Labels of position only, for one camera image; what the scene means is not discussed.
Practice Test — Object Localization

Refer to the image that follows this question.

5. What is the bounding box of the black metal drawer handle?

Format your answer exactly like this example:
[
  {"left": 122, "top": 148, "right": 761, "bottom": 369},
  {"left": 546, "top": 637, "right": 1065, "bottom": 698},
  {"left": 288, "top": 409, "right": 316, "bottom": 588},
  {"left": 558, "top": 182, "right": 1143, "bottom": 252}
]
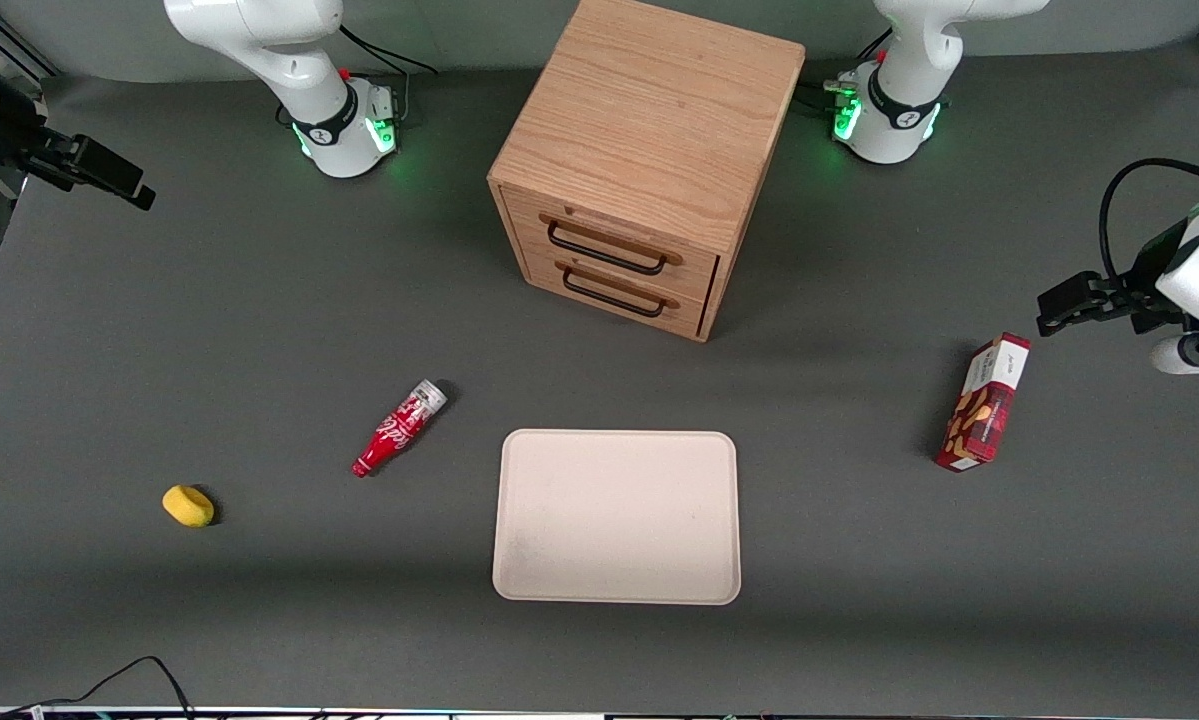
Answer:
[
  {"left": 546, "top": 220, "right": 668, "bottom": 277},
  {"left": 561, "top": 264, "right": 667, "bottom": 320}
]

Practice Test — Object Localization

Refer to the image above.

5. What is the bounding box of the black left arm base cable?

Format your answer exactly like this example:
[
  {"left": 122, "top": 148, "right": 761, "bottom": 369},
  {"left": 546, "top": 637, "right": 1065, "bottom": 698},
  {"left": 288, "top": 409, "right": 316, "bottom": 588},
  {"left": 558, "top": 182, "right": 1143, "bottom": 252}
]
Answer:
[{"left": 797, "top": 30, "right": 895, "bottom": 113}]

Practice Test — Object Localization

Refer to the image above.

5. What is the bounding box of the yellow sponge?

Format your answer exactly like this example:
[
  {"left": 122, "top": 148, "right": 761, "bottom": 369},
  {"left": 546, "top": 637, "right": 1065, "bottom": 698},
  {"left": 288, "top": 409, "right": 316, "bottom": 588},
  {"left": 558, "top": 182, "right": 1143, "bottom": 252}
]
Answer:
[{"left": 162, "top": 485, "right": 216, "bottom": 528}]

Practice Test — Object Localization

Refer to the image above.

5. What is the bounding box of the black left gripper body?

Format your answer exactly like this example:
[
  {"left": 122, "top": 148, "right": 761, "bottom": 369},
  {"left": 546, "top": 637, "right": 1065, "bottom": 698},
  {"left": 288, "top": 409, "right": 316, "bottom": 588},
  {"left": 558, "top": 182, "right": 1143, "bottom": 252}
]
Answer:
[{"left": 1109, "top": 220, "right": 1199, "bottom": 335}]

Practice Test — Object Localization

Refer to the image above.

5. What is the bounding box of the black cable on table edge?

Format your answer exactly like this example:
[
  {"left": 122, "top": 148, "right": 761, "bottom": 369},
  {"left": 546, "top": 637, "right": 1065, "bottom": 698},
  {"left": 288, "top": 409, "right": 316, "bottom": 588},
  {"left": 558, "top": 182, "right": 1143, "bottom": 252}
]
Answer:
[{"left": 0, "top": 655, "right": 196, "bottom": 720}]

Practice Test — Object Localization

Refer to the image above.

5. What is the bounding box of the aluminium frame rail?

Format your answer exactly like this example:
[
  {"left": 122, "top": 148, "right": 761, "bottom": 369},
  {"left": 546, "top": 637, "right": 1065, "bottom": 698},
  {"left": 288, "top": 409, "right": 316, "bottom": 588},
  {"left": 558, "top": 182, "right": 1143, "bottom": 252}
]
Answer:
[{"left": 0, "top": 0, "right": 60, "bottom": 81}]

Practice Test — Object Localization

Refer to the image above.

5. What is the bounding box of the wooden drawer front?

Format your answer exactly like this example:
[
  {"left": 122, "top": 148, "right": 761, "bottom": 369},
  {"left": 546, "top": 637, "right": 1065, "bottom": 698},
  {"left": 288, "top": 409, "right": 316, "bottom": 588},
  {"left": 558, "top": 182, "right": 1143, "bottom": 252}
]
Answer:
[
  {"left": 504, "top": 186, "right": 722, "bottom": 303},
  {"left": 517, "top": 243, "right": 715, "bottom": 339}
]

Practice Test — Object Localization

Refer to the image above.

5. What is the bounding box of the black right arm base cable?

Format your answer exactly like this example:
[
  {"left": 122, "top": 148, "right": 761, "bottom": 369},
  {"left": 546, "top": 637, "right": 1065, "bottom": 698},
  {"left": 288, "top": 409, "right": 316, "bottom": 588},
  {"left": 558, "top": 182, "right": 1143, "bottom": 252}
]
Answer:
[{"left": 339, "top": 25, "right": 440, "bottom": 77}]

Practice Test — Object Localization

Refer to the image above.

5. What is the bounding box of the red coke bottle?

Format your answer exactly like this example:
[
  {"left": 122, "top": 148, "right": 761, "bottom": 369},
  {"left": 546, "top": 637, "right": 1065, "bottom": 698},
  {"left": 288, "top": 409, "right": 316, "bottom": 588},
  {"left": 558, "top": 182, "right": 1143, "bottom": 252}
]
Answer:
[{"left": 352, "top": 379, "right": 449, "bottom": 479}]

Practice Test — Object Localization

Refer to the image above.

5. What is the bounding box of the beige plastic tray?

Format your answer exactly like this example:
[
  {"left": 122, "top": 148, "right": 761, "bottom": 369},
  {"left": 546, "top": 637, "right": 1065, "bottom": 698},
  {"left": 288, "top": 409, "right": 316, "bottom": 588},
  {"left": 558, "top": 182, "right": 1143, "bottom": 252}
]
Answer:
[{"left": 492, "top": 430, "right": 742, "bottom": 606}]

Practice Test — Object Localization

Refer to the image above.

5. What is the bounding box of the red snack box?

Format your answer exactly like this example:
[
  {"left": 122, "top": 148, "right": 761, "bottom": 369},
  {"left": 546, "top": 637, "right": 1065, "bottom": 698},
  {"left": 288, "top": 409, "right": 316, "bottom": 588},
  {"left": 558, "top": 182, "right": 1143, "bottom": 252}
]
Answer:
[{"left": 936, "top": 333, "right": 1032, "bottom": 473}]

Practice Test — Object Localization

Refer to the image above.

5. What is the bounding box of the wooden drawer cabinet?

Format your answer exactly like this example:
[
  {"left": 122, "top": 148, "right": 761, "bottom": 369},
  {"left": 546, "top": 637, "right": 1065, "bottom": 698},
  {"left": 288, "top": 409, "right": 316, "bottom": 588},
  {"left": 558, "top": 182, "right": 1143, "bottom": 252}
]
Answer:
[{"left": 487, "top": 0, "right": 807, "bottom": 344}]

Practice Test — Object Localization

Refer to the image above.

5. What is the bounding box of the black arm base cable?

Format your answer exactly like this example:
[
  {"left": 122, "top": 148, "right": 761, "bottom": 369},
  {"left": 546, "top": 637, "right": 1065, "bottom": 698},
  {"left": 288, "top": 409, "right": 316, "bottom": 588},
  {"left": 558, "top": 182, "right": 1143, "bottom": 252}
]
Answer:
[
  {"left": 339, "top": 25, "right": 440, "bottom": 77},
  {"left": 797, "top": 30, "right": 895, "bottom": 113}
]

